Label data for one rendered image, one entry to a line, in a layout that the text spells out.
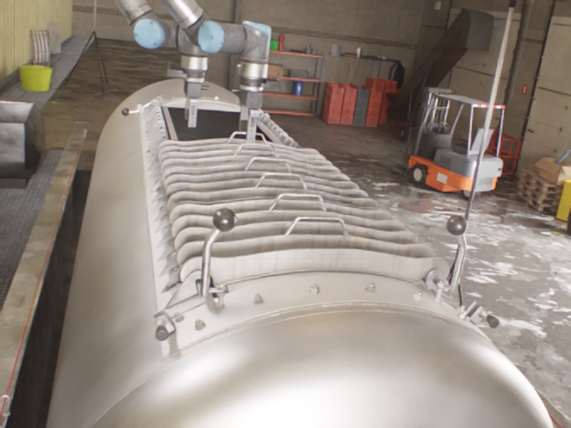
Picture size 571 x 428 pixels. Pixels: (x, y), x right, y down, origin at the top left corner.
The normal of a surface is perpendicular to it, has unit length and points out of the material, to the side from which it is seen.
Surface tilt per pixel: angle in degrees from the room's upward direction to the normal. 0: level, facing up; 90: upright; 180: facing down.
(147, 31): 94
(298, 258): 90
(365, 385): 65
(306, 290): 7
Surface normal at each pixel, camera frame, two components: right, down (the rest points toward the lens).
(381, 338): 0.26, -0.67
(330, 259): 0.27, 0.34
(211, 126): 0.10, 0.52
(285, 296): -0.06, -0.93
